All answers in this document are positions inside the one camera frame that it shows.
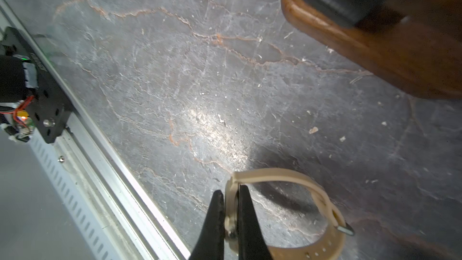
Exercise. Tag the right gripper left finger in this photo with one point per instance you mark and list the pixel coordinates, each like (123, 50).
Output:
(211, 242)

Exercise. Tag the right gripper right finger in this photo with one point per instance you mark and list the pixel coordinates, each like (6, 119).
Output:
(251, 245)

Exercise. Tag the beige strap watch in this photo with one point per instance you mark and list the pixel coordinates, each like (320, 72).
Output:
(298, 219)

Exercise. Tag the wooden watch stand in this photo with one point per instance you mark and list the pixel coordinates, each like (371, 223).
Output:
(415, 45)

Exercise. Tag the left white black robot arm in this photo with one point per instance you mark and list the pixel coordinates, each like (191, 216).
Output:
(24, 75)

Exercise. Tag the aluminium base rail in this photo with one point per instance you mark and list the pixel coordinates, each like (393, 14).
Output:
(116, 217)

